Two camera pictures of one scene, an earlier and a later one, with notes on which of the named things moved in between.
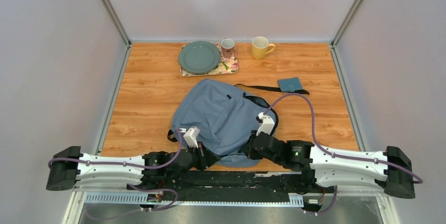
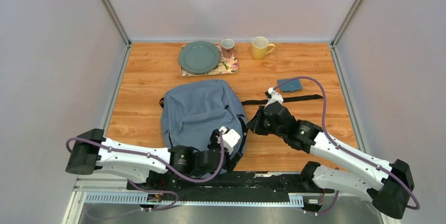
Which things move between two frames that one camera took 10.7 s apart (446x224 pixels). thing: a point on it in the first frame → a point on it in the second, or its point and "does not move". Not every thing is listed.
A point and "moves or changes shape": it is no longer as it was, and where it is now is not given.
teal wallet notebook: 290,84 does not move
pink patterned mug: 227,47 does not move
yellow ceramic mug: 260,46 does not move
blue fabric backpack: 227,116 moves or changes shape
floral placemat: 226,65 does not move
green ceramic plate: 199,57 does not move
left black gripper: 206,158 → 216,140
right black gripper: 249,150 → 255,124
